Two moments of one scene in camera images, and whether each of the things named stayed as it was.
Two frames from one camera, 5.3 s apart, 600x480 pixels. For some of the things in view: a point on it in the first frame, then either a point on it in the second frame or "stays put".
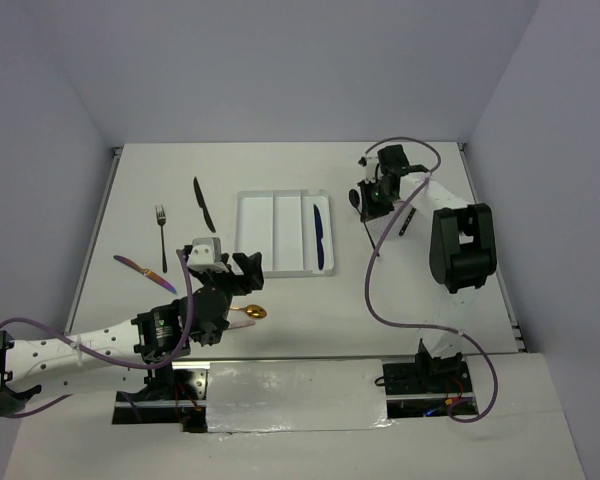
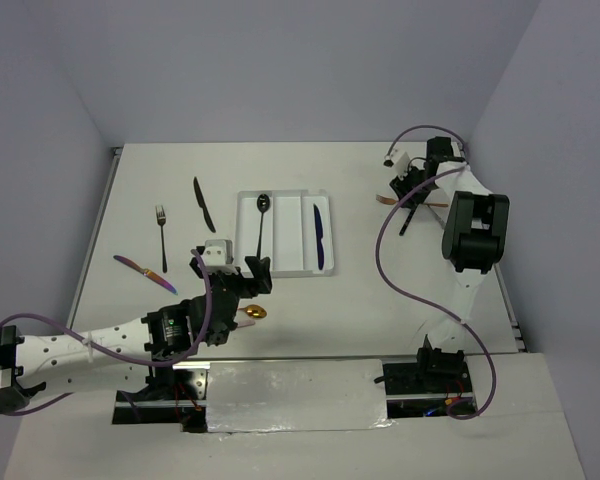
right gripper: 369,209 → 402,185
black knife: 201,202 stays put
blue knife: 319,236 stays put
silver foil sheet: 300,395 stays put
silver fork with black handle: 407,222 stays put
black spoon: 355,200 → 263,204
